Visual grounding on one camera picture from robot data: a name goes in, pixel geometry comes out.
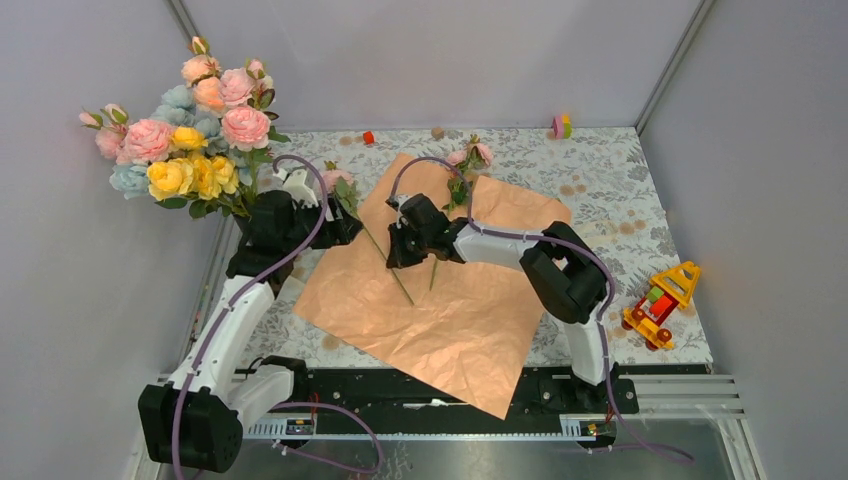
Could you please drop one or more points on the yellow rose stem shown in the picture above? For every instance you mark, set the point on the yellow rose stem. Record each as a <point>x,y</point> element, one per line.
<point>194,173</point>

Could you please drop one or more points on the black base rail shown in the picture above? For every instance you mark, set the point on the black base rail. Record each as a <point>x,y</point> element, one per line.
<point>546,401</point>

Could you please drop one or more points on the blue rose stem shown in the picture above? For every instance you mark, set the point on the blue rose stem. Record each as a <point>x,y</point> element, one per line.
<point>193,147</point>

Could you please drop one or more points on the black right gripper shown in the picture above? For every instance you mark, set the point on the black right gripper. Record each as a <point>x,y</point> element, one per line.
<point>398,256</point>

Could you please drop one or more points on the peach rose stem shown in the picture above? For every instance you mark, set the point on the peach rose stem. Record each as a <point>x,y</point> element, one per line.
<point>201,74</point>

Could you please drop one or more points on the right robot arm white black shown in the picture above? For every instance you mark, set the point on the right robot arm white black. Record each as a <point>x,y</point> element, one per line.
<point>559,266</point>

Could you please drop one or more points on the pink rose stem in vase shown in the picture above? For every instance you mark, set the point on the pink rose stem in vase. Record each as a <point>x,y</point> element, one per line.
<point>131,179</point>

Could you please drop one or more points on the large pink rose stem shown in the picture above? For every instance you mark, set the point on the large pink rose stem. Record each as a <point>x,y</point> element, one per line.
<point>142,142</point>

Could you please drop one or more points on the yellow plastic toy piece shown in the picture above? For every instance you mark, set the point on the yellow plastic toy piece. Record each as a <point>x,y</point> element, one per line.
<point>668,291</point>

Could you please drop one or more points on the translucent cellophane wrap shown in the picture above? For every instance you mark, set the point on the translucent cellophane wrap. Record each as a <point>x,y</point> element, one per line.
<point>286,289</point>

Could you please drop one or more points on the pink green stacked toy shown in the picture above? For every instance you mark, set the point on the pink green stacked toy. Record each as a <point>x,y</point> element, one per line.
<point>562,127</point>

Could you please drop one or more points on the floral patterned table mat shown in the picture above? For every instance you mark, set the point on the floral patterned table mat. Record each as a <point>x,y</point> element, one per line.
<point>600,174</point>

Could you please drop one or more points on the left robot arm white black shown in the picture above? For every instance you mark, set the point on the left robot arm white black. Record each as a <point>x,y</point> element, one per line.
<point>198,417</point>

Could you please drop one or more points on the orange wrapping paper sheet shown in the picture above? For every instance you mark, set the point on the orange wrapping paper sheet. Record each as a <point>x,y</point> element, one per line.
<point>465,329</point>

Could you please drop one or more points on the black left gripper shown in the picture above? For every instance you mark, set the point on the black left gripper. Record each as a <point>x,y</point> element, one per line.
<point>340,230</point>

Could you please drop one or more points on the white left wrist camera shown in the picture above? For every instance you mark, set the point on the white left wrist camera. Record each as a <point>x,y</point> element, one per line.
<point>295,184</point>

